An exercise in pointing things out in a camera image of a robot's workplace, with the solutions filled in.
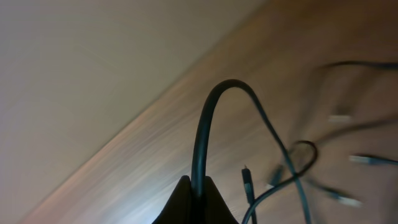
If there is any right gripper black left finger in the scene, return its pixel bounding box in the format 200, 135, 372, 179
152, 175, 192, 224

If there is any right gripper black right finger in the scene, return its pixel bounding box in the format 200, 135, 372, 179
204, 176, 238, 224

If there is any black separated cable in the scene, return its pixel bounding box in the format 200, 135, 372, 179
190, 60, 398, 224

